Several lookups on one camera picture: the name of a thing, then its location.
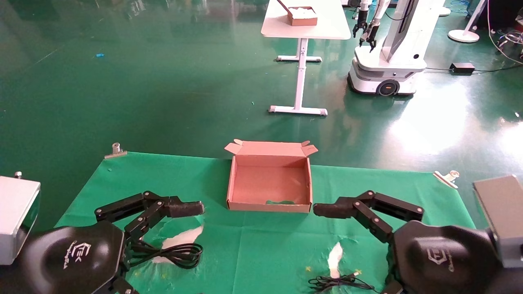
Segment black background robot gripper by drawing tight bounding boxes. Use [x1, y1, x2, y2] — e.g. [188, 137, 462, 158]
[353, 0, 369, 38]
[360, 0, 389, 52]

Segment white stand with round base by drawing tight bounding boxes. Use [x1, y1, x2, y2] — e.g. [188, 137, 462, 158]
[448, 0, 489, 43]

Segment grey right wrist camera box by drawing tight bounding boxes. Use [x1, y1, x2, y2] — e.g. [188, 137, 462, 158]
[473, 175, 523, 269]

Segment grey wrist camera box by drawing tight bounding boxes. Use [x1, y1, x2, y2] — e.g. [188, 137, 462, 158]
[0, 171, 41, 266]
[473, 175, 523, 269]

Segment tangled floor cables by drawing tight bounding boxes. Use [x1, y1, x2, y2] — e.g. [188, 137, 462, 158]
[487, 0, 523, 65]

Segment thin black cable bundle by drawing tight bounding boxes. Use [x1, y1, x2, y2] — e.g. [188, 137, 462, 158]
[308, 273, 375, 293]

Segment green tablecloth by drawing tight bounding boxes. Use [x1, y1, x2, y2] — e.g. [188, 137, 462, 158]
[55, 152, 476, 294]

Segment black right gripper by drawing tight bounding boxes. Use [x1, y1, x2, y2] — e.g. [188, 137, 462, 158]
[313, 190, 507, 294]

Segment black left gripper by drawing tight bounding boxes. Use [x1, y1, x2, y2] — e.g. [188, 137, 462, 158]
[16, 191, 205, 294]

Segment open brown cardboard box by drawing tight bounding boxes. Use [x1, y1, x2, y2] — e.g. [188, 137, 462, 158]
[224, 139, 318, 213]

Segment white background wheeled robot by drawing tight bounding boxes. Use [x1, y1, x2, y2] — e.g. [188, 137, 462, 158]
[347, 0, 446, 96]

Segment metal tablecloth clip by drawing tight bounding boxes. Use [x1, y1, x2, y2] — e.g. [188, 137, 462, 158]
[433, 170, 460, 189]
[104, 142, 127, 159]

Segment white background table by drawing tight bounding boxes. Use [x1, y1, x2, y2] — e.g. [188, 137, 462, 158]
[261, 0, 352, 116]

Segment black power adapter with cable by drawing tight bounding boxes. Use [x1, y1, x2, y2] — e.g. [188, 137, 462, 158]
[129, 239, 203, 270]

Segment black floor power cable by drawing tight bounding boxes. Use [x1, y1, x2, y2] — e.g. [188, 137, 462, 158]
[425, 63, 523, 75]

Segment black power brick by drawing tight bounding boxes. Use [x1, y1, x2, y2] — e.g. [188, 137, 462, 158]
[449, 62, 476, 75]

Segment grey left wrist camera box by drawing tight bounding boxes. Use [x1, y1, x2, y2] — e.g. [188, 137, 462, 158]
[0, 171, 41, 266]

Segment small brown cardboard box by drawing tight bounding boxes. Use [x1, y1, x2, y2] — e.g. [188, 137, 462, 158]
[277, 0, 318, 27]

